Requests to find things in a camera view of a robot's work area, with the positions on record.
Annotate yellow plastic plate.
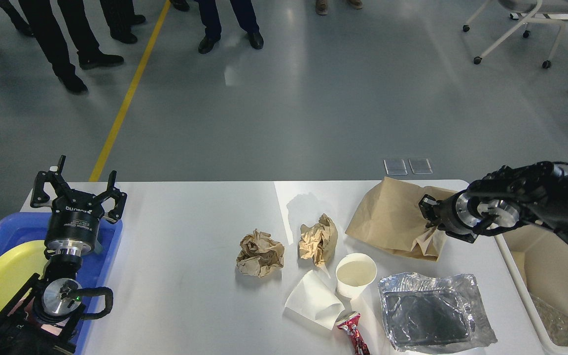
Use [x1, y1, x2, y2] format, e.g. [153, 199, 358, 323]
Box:
[0, 240, 47, 310]

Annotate white paper napkin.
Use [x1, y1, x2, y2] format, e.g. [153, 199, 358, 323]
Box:
[284, 271, 345, 330]

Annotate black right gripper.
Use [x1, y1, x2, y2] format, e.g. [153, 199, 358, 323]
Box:
[418, 191, 479, 244]

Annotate white plastic bin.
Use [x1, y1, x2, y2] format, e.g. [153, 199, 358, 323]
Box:
[495, 225, 568, 355]

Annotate crumpled plastic in bin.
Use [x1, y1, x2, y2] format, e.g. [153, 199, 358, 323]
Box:
[530, 293, 568, 347]

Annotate crumpled brown paper ball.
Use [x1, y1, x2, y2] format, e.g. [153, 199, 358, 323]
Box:
[236, 229, 285, 277]

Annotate pink ribbed mug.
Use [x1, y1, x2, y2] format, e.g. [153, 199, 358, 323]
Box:
[8, 298, 62, 335]

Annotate silver foil bag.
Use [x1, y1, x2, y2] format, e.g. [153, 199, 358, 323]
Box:
[377, 272, 498, 355]

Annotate white rolling chair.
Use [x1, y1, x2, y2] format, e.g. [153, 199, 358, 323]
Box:
[473, 0, 568, 69]

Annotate tan paper ball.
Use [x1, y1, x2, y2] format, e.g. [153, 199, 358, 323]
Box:
[298, 213, 338, 267]

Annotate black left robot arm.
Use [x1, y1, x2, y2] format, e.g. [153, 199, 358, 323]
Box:
[0, 156, 128, 355]

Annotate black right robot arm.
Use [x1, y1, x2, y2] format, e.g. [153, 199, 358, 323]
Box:
[419, 161, 568, 245]

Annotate floor outlet cover pair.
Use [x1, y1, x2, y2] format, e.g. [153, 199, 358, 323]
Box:
[383, 158, 433, 176]

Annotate blue plastic tray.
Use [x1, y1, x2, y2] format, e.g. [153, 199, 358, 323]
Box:
[0, 212, 124, 355]

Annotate brown paper bag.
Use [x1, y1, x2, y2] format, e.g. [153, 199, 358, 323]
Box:
[346, 177, 455, 261]

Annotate white paper cup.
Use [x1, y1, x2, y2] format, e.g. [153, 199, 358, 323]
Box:
[335, 252, 377, 299]

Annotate grey-blue mug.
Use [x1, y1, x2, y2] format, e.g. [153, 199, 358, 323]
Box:
[93, 233, 104, 255]

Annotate red snack wrapper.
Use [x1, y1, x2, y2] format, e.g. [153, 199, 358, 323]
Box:
[334, 312, 371, 355]

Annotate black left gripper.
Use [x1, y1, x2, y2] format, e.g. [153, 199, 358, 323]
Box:
[30, 155, 128, 254]

